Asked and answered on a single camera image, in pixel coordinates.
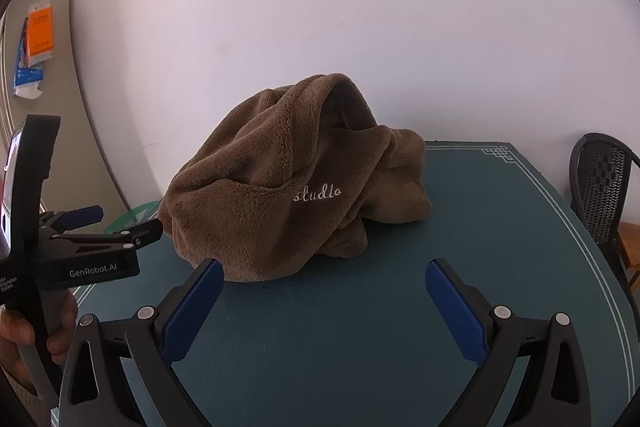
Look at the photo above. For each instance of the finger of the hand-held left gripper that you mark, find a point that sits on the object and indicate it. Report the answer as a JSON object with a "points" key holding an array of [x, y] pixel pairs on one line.
{"points": [[142, 234], [82, 214]]}

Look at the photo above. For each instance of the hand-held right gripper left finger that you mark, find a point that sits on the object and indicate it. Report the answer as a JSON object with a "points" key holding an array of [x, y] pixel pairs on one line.
{"points": [[195, 307]]}

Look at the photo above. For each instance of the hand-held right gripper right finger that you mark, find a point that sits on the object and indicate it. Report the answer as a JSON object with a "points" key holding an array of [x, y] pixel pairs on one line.
{"points": [[457, 312]]}

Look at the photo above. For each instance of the brown fleece sweater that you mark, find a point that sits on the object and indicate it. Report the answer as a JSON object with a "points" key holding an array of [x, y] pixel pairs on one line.
{"points": [[260, 187]]}

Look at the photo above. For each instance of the person's left hand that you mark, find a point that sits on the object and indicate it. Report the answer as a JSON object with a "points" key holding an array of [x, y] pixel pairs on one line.
{"points": [[15, 332]]}

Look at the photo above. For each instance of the beige door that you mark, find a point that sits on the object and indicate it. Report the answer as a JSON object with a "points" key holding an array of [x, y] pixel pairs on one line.
{"points": [[65, 107]]}

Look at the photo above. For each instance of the teal table mat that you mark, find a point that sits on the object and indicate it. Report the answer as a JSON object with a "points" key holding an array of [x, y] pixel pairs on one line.
{"points": [[350, 337]]}

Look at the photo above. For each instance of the wooden chair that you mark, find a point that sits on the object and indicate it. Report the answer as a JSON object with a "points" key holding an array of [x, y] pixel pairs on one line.
{"points": [[631, 247]]}

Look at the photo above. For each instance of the orange packet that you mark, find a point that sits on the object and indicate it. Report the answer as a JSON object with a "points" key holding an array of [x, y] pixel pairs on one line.
{"points": [[41, 32]]}

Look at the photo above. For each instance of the black mesh chair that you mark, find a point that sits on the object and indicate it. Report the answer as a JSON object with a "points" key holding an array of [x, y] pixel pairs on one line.
{"points": [[602, 187]]}

